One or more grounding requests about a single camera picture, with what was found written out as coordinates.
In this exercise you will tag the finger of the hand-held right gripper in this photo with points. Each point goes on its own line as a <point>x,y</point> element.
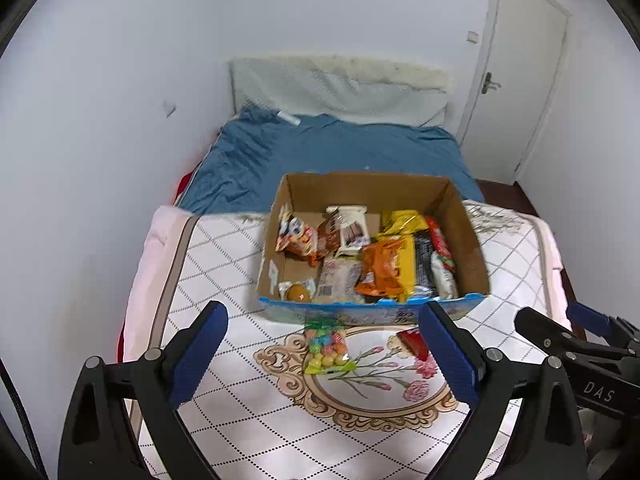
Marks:
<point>545,337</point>
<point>595,317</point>

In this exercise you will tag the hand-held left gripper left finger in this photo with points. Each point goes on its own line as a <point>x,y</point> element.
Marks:
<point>200,350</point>

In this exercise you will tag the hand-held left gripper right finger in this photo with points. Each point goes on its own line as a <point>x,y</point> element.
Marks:
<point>450,355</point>

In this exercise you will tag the red snack packet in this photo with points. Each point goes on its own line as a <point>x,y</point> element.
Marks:
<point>412,342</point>
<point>440,240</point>

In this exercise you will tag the colourful candy bag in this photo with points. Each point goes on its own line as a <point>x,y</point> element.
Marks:
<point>327,347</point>

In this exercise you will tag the yellow snack packet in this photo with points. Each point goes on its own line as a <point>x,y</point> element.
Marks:
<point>400,220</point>

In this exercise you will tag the cream snack packet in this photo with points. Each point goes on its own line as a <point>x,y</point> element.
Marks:
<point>350,220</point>

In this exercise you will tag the cardboard box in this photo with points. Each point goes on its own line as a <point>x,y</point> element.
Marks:
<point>370,190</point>

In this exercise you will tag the person's right hand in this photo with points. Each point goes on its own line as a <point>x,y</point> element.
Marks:
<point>610,445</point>

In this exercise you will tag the white green snack packet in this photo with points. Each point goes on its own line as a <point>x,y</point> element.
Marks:
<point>445,280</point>

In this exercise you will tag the floral white quilt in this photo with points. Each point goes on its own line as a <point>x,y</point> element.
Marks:
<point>250,270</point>

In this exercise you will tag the black snack packet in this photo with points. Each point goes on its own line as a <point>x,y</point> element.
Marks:
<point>424,260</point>

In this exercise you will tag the small white sachet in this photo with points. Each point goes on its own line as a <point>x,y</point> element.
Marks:
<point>273,275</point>

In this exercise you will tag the orange snack packet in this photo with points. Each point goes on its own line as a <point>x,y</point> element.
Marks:
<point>385,270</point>

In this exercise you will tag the round yellow snack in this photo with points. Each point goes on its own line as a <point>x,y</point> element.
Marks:
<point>298,292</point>

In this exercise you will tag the beige snack packet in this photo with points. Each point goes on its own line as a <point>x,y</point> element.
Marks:
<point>337,280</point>

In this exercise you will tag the white orange cartoon packet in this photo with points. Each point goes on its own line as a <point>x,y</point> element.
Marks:
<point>297,235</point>

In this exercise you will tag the red cloth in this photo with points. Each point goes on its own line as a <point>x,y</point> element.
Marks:
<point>182,185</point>

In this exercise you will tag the blue bed sheet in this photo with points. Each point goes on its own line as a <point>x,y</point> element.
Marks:
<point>350,150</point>

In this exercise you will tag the white door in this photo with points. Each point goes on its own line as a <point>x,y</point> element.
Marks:
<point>520,85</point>

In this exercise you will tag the small white bar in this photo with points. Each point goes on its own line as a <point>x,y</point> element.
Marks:
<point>290,118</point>

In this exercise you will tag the white pillow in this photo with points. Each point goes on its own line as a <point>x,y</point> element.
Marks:
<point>340,90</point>

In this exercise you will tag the white light switch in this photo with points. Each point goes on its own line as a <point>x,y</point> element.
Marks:
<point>472,37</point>

